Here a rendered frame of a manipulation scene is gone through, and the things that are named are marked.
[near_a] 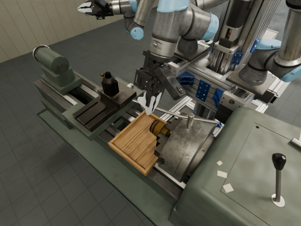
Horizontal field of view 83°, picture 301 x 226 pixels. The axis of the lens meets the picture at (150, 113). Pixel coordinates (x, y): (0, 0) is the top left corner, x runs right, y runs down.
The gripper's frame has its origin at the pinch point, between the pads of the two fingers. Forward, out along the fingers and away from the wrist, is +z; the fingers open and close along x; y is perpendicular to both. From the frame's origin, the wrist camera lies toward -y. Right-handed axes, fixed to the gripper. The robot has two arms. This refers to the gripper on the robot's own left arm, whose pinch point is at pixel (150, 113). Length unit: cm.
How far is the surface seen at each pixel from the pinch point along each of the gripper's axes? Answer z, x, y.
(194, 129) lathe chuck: 6.9, -16.5, -13.3
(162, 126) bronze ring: 17.3, -20.4, 2.5
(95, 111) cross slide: 35, -18, 50
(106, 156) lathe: 78, -27, 43
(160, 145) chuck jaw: 21.2, -12.5, -2.9
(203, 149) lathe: 12.6, -15.9, -20.1
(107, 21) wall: 27, -284, 343
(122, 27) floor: 29, -296, 302
